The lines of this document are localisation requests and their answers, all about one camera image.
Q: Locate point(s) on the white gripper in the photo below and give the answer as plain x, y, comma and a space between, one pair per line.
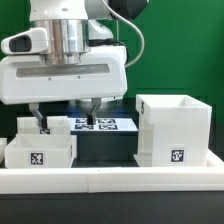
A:
28, 79

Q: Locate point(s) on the white front drawer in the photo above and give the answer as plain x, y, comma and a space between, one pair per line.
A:
40, 151

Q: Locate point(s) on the white drawer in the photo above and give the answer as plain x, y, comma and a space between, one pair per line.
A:
40, 151
54, 125

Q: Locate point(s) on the white drawer cabinet box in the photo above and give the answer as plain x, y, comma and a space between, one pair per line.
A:
173, 131

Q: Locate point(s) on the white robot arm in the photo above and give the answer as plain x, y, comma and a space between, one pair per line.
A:
67, 54

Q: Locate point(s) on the white rear drawer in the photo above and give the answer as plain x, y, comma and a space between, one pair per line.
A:
54, 125

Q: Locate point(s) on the fiducial marker sheet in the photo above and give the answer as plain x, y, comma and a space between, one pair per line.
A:
103, 124

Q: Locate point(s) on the white left fence block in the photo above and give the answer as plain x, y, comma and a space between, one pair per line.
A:
3, 144

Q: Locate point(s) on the white front fence rail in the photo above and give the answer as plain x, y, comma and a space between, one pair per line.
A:
99, 180

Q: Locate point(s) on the white fence rail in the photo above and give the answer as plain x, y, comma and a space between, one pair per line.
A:
99, 180
213, 160

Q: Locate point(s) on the white right fence rail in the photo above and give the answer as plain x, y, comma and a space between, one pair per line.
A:
213, 160

